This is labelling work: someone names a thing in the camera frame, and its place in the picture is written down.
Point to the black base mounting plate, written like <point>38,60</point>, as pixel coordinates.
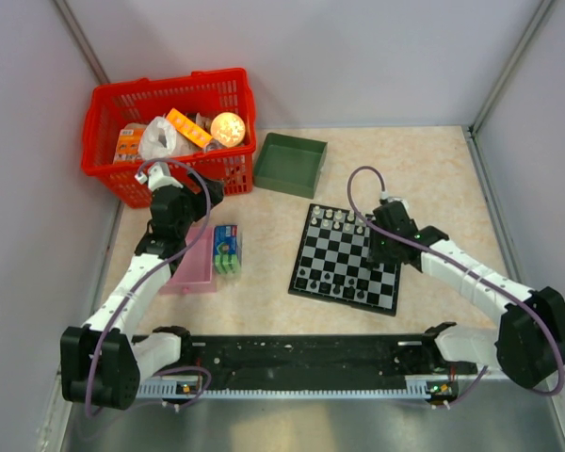
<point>316,362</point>

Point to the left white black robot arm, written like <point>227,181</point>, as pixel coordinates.
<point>100,364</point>

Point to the red plastic shopping basket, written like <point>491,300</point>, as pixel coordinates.
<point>209,93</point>

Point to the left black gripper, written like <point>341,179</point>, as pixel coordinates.
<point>201,199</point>

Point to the dark green open box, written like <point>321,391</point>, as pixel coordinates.
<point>290,165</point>

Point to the orange punched cardboard box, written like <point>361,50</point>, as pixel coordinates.
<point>189,129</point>

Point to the black white chess board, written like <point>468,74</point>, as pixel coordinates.
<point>333,250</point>

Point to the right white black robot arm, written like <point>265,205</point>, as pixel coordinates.
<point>527,339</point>

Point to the blue green packaged item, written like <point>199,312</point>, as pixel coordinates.
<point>227,250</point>

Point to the pink open drawer box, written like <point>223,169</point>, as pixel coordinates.
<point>195,274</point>

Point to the white plastic bag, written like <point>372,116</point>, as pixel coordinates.
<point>160,139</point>

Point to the small orange carton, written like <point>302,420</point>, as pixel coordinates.
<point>127,146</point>

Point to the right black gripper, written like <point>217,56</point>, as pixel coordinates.
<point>375,253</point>

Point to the orange round ball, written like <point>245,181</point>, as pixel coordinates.
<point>228,129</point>

